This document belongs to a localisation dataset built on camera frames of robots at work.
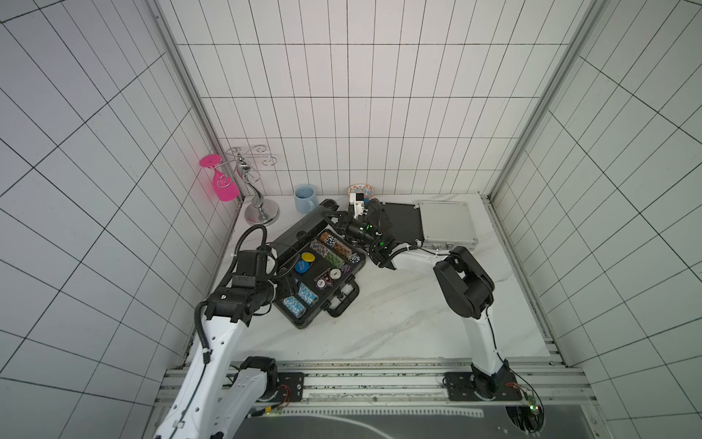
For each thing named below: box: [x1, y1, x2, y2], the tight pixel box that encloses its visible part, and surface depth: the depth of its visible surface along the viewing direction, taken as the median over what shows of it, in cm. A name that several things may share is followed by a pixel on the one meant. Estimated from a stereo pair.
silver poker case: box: [418, 201, 479, 252], surface depth 106 cm
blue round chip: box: [294, 259, 310, 274], surface depth 94 cm
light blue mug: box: [293, 183, 320, 215], surface depth 115 cm
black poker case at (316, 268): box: [270, 198, 366, 330], surface depth 89 cm
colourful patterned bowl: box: [347, 182, 376, 200], surface depth 120 cm
